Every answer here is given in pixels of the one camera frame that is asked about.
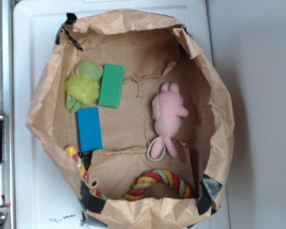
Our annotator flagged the green rectangular block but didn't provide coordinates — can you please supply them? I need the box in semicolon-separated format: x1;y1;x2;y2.
98;64;124;108

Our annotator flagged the multicolored twisted rope toy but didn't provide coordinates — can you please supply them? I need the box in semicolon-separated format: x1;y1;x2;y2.
64;146;195;201

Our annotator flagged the pink plush bunny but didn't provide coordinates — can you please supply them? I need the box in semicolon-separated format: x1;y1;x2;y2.
147;82;189;161

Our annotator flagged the green fuzzy plush toy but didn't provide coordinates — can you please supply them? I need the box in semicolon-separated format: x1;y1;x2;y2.
64;60;103;113

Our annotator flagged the aluminium frame rail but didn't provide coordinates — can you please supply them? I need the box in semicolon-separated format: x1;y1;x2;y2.
0;0;16;229

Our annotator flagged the blue rectangular block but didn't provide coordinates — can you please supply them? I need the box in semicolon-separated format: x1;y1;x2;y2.
77;107;102;152

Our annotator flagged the brown paper bag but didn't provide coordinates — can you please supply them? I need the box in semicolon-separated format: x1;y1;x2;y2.
27;10;235;229

